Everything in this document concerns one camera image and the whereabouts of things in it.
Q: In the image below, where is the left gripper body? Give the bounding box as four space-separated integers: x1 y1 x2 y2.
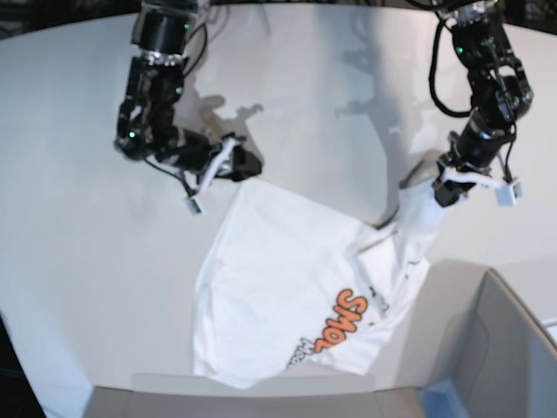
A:
433 115 521 207

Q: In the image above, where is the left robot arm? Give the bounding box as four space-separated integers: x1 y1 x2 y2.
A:
429 1 534 208

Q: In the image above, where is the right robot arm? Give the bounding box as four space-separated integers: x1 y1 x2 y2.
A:
113 1 264 214

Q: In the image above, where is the white printed t-shirt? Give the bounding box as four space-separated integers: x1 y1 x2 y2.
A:
193 178 446 389

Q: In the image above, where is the grey front tray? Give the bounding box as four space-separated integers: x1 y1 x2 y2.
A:
84 370 426 417

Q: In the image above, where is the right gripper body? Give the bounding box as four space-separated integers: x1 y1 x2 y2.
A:
171 129 244 215

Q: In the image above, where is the grey bin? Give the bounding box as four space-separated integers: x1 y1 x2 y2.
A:
395 260 556 417

